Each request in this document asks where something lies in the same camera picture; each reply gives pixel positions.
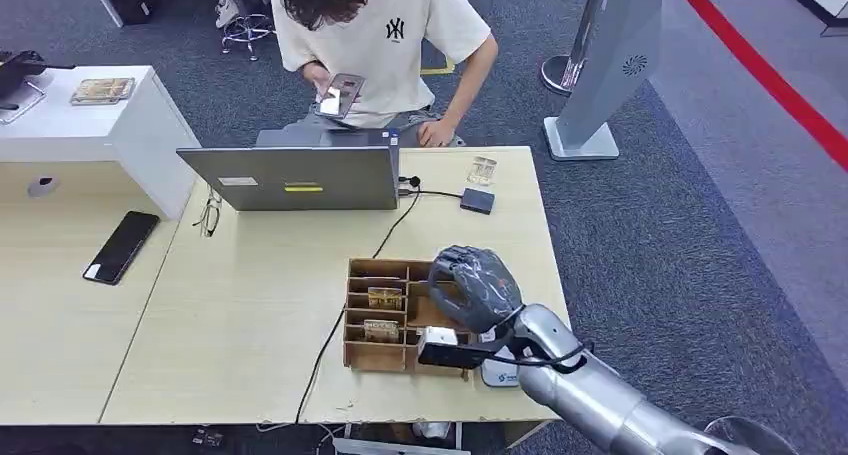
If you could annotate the clear acrylic card case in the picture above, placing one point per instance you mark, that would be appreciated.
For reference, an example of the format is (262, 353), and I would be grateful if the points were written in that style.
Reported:
(482, 171)

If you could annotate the person's left hand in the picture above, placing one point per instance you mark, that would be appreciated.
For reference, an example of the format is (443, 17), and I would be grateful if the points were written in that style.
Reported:
(436, 134)

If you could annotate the black power strip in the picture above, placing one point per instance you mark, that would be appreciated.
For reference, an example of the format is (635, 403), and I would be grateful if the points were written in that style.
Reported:
(208, 437)

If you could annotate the black-framed eyeglasses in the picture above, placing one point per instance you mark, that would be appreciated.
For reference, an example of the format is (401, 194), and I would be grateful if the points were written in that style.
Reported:
(210, 217)

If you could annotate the wooden card sorting box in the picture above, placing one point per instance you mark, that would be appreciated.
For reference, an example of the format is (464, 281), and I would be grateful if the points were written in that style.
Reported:
(378, 359)

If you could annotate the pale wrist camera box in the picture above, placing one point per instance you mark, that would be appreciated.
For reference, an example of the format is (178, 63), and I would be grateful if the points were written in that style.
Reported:
(440, 346)

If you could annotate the grey laptop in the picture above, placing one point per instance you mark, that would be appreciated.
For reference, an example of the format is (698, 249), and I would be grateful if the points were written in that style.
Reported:
(298, 177)

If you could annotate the clear acrylic stand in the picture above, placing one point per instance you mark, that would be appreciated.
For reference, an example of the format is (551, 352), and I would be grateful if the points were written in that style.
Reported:
(20, 104)

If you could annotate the white cabinet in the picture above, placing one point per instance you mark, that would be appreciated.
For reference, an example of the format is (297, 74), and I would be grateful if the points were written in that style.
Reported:
(93, 134)

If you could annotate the white box under desk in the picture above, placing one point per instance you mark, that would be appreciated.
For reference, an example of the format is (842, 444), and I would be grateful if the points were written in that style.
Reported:
(432, 429)

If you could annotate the white shoe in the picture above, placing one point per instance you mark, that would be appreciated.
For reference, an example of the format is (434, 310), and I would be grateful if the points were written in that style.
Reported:
(226, 12)

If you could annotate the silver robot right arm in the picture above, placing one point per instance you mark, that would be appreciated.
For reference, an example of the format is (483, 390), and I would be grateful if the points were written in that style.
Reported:
(596, 399)

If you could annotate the person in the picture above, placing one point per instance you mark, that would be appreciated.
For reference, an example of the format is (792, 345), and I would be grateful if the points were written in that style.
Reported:
(391, 48)

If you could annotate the person's right hand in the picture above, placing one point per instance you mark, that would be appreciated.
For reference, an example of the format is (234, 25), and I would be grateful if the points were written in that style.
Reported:
(321, 81)

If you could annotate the chrome stanchion post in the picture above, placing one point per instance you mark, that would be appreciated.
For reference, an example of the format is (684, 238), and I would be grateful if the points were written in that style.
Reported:
(573, 68)

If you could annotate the grey standing kiosk panel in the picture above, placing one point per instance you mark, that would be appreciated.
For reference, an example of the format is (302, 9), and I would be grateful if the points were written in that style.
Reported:
(613, 68)

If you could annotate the chrome stool base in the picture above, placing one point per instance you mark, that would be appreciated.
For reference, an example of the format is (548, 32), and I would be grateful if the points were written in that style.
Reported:
(246, 31)

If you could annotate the black smartphone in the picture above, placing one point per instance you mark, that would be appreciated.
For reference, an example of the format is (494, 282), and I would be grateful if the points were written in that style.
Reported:
(121, 248)

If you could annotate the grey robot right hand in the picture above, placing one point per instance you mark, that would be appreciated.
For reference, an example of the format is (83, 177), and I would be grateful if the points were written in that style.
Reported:
(480, 290)

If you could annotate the pack of golden cards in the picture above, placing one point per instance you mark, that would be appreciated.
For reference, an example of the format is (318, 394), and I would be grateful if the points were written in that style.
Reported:
(102, 90)

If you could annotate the flat grey white device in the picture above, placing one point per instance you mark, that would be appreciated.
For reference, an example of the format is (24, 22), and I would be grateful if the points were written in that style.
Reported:
(500, 372)

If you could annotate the small black usb hub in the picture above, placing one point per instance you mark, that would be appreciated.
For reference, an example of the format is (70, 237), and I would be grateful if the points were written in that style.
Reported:
(478, 201)

